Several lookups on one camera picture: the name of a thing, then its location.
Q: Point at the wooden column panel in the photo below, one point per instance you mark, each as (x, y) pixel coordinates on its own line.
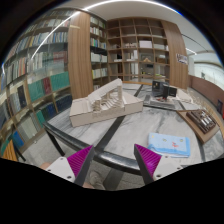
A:
(79, 63)

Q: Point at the black laptop computer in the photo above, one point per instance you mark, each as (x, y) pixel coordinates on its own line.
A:
(160, 89)

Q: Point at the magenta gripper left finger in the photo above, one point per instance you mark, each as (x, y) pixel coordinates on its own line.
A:
(75, 167)

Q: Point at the small black box object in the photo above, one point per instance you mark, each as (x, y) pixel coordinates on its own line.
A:
(172, 91)

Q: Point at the light blue folded towel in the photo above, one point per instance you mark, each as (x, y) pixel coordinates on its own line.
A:
(168, 144)

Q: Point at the glass-front bookshelf with books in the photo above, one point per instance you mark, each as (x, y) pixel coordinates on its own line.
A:
(34, 79)

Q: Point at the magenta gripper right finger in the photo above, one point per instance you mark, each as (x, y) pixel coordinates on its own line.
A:
(152, 165)

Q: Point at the dark model on wooden board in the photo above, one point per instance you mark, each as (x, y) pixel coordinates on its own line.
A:
(201, 122)

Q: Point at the wooden open shelving unit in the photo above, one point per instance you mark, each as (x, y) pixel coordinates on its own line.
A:
(137, 50)

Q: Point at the white architectural building model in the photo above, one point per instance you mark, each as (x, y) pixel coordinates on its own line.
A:
(107, 102)

